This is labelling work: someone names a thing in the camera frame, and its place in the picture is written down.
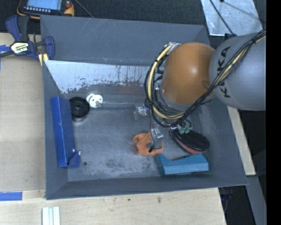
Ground black ring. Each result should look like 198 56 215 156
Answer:
68 96 91 118

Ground long blue box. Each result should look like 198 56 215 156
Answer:
50 95 81 169

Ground grey metal bin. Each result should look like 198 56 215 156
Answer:
39 15 249 200

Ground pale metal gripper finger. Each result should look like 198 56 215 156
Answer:
150 126 164 150
133 103 151 120

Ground orange cloth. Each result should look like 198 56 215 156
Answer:
132 132 165 157

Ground teal blue block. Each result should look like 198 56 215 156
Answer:
154 152 210 176

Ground black and red disc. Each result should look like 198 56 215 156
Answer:
173 128 210 155

